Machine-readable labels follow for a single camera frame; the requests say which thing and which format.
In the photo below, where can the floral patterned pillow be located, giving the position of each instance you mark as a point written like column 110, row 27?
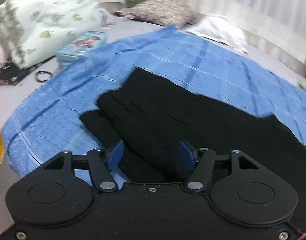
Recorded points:
column 160, row 12

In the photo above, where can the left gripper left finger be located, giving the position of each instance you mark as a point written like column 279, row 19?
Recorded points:
column 101, row 163

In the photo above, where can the black pants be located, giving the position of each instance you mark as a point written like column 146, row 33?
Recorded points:
column 151, row 115

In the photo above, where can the white floral folded duvet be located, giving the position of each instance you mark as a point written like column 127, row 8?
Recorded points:
column 34, row 29

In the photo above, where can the dark floral cloth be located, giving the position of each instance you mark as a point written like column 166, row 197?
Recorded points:
column 11, row 74

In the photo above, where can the white pillow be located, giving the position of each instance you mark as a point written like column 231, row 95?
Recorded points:
column 220, row 29

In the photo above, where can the blue cartoon pouch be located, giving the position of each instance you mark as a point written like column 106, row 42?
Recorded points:
column 84, row 42

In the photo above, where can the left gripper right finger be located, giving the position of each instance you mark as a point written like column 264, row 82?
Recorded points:
column 201, row 162

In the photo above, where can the blue plaid blanket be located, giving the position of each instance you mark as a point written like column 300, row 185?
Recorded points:
column 48, row 121

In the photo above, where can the grey bed sheet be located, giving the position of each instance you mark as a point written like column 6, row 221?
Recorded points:
column 12, row 96

